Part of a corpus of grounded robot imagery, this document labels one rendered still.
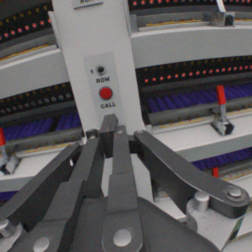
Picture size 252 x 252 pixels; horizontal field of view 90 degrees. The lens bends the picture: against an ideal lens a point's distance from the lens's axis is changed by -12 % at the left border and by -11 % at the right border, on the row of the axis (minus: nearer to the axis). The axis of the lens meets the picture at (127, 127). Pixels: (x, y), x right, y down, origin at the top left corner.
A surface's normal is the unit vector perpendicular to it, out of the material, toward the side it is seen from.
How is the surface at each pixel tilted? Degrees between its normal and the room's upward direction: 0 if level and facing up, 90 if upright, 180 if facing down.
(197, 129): 19
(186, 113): 109
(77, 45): 90
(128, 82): 90
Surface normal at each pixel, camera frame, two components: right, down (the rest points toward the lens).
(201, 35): 0.12, 0.61
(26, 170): -0.14, -0.76
